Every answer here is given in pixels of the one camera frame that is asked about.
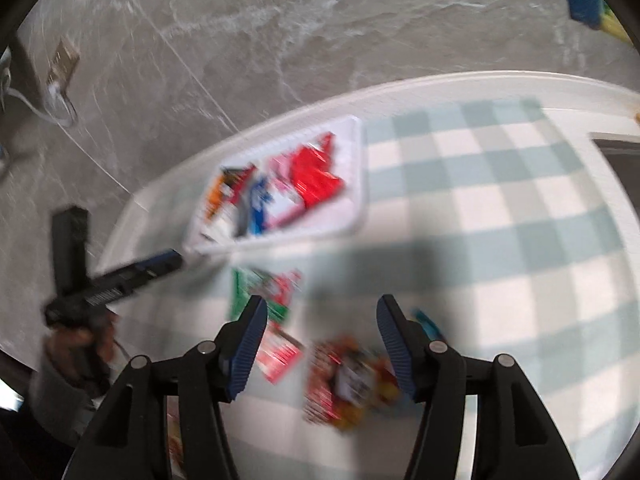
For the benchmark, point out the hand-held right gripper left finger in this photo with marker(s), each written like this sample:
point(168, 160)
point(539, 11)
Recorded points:
point(247, 350)

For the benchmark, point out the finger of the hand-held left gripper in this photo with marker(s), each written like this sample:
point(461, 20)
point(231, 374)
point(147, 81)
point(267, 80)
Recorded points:
point(162, 261)

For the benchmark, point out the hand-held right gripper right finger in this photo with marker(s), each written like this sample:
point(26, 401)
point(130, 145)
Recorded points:
point(395, 350)

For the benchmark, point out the small red white packet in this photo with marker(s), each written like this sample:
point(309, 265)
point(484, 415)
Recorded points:
point(277, 355)

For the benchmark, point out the panda print snack packet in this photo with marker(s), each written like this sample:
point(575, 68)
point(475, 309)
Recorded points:
point(360, 380)

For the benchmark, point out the green snack packet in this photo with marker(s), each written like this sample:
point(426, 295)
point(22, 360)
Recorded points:
point(245, 285)

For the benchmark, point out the brown speckled snack packet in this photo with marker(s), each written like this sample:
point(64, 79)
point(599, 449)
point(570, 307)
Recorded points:
point(320, 390)

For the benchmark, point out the orange snack packet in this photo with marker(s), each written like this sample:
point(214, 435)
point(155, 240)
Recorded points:
point(217, 195)

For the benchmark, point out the blue snack packet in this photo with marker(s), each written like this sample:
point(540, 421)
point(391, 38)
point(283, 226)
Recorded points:
point(258, 205)

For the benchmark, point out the pink cartoon snack packet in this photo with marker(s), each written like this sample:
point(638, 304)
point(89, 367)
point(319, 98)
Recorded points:
point(282, 195)

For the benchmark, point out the large red snack packet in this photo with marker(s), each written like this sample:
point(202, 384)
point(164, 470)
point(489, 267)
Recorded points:
point(312, 175)

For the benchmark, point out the white plastic tray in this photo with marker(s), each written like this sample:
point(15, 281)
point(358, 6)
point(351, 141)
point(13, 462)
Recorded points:
point(350, 180)

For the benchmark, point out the person's left forearm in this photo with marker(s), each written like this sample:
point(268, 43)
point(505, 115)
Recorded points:
point(57, 405)

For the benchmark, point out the person's left hand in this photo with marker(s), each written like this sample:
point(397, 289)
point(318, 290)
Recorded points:
point(70, 347)

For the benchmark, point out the checked tablecloth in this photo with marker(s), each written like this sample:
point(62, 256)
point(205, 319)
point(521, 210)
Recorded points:
point(500, 260)

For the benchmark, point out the steel sink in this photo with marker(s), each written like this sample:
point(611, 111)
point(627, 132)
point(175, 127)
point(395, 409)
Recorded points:
point(620, 152)

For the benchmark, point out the brown wall socket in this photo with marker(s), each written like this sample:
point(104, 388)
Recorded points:
point(62, 62)

